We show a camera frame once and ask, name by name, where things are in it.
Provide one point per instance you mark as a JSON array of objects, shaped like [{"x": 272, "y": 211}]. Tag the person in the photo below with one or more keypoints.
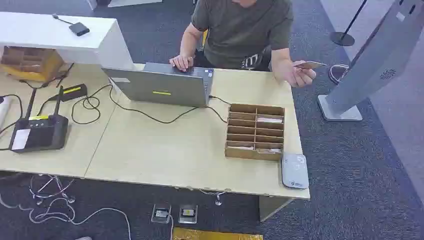
[{"x": 242, "y": 30}]

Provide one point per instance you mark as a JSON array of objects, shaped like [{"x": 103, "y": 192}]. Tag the white power strip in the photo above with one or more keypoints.
[{"x": 4, "y": 111}]

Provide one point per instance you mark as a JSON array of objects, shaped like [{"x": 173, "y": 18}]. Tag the grey card reader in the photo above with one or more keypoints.
[{"x": 294, "y": 171}]

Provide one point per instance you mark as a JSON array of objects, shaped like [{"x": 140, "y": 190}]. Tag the beige card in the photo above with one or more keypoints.
[{"x": 313, "y": 64}]

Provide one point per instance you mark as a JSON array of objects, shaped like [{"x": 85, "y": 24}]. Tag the brown cardboard box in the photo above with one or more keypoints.
[{"x": 31, "y": 64}]

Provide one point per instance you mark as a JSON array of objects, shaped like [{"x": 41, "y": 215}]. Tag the white card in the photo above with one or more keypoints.
[
  {"x": 270, "y": 120},
  {"x": 269, "y": 150},
  {"x": 241, "y": 147}
]

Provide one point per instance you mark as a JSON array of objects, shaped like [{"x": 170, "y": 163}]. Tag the pale desk leg panel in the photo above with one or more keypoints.
[{"x": 270, "y": 207}]

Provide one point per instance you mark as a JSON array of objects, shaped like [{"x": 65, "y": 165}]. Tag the white desk shelf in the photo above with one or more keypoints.
[{"x": 49, "y": 33}]

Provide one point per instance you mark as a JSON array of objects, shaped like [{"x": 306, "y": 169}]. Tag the grey kiosk stand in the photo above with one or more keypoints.
[{"x": 374, "y": 63}]

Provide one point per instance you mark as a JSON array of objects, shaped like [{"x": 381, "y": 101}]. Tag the small black adapter box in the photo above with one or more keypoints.
[{"x": 79, "y": 28}]

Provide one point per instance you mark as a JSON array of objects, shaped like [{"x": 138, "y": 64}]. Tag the black router with antennas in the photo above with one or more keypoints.
[{"x": 39, "y": 132}]

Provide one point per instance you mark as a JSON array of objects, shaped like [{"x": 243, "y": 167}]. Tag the black power adapter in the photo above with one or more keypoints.
[{"x": 71, "y": 91}]

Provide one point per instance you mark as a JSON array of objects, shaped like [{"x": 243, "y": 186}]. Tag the chrome desk foot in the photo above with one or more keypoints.
[{"x": 217, "y": 198}]

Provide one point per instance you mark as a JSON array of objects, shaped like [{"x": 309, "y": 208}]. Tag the grey laptop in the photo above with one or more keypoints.
[{"x": 162, "y": 86}]

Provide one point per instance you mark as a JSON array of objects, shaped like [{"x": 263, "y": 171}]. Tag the wooden card box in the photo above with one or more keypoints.
[{"x": 255, "y": 134}]

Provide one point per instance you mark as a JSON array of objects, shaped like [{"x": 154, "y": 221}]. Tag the person's left hand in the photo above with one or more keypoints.
[{"x": 293, "y": 75}]

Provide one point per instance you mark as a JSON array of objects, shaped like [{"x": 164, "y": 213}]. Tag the floor socket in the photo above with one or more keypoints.
[
  {"x": 161, "y": 214},
  {"x": 188, "y": 214}
]

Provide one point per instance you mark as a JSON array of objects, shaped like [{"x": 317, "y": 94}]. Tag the yellow sheet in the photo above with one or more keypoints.
[{"x": 215, "y": 234}]

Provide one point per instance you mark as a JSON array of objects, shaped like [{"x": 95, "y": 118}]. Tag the person's right hand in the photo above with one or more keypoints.
[{"x": 181, "y": 62}]

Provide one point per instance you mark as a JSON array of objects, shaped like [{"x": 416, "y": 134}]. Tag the black stanchion post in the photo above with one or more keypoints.
[{"x": 342, "y": 38}]

